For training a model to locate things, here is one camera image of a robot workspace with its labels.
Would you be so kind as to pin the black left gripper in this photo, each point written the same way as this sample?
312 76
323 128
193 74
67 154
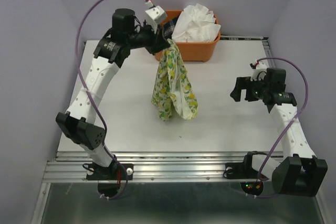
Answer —
158 43

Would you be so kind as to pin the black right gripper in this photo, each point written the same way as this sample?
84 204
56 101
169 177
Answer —
242 83

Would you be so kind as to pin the lemon print skirt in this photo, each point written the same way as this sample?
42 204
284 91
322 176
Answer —
172 90

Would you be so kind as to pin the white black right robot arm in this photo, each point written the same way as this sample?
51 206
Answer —
300 173

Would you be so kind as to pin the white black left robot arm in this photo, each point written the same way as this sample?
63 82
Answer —
78 122

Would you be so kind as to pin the dark plaid skirt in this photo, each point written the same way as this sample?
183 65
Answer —
169 27

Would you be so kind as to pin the orange plastic basket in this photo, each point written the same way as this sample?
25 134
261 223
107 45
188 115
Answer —
191 51

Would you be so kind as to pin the white crumpled skirt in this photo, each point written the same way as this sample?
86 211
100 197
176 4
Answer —
196 23

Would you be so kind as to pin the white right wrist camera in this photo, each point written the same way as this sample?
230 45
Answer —
259 71

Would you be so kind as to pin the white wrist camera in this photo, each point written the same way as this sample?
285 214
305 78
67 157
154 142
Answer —
154 15
259 71

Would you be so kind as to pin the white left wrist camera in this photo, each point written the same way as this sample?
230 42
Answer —
154 15

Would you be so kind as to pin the aluminium right side rail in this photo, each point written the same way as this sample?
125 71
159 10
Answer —
268 51

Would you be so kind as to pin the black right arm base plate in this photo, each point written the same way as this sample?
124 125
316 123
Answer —
239 170

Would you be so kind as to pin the aluminium front rail frame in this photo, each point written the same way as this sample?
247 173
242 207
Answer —
149 167

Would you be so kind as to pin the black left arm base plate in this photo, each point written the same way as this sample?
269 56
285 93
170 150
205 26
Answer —
96 172

